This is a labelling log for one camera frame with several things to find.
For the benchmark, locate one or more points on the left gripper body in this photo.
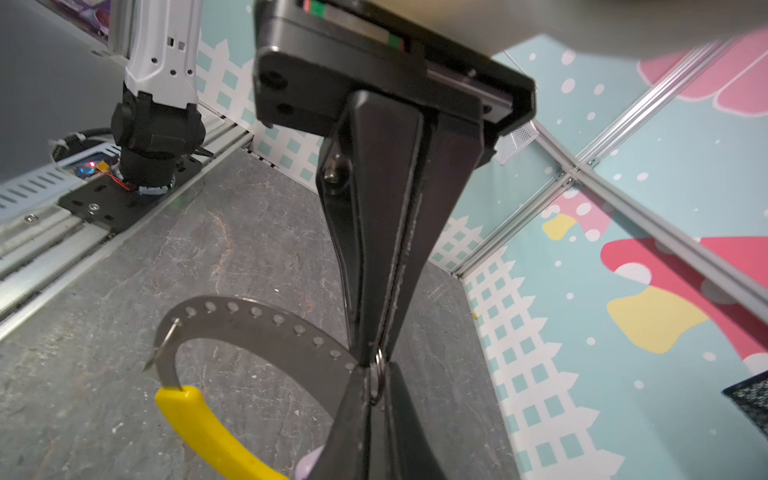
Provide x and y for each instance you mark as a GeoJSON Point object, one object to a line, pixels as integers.
{"type": "Point", "coordinates": [311, 58]}

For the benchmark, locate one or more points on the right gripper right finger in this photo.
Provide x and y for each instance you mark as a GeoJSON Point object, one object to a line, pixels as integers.
{"type": "Point", "coordinates": [399, 448]}

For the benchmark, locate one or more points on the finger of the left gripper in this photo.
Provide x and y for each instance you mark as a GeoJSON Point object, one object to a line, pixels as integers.
{"type": "Point", "coordinates": [366, 170]}
{"type": "Point", "coordinates": [449, 151]}

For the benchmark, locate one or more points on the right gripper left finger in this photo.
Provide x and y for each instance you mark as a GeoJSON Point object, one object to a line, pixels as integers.
{"type": "Point", "coordinates": [346, 452]}

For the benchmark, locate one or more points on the pink tagged key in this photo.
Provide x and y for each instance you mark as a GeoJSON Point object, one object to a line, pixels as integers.
{"type": "Point", "coordinates": [306, 464]}

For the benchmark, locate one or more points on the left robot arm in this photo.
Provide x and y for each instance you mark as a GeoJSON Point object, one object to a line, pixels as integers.
{"type": "Point", "coordinates": [157, 124]}

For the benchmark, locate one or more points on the white wire wall basket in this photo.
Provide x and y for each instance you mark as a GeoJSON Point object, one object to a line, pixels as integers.
{"type": "Point", "coordinates": [508, 146]}

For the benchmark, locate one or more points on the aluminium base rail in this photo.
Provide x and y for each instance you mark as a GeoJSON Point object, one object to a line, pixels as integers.
{"type": "Point", "coordinates": [45, 247]}

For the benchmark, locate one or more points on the black mesh wall basket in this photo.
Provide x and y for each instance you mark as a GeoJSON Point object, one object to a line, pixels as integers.
{"type": "Point", "coordinates": [751, 397]}

